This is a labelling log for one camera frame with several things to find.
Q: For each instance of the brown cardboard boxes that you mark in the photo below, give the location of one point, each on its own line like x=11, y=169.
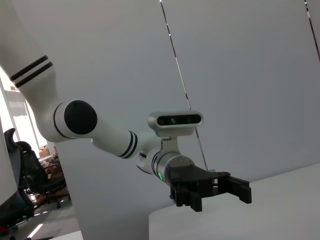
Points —
x=53, y=172

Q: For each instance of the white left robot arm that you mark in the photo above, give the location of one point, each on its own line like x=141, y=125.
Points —
x=110, y=132

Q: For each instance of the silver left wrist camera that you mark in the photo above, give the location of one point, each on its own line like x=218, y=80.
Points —
x=175, y=121

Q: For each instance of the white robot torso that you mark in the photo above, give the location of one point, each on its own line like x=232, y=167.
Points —
x=7, y=170

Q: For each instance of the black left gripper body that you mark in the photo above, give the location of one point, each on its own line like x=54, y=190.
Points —
x=190, y=178

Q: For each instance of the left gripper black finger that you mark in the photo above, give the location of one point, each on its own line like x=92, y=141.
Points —
x=195, y=202
x=237, y=188

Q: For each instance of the black office chair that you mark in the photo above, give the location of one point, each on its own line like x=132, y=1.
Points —
x=27, y=160

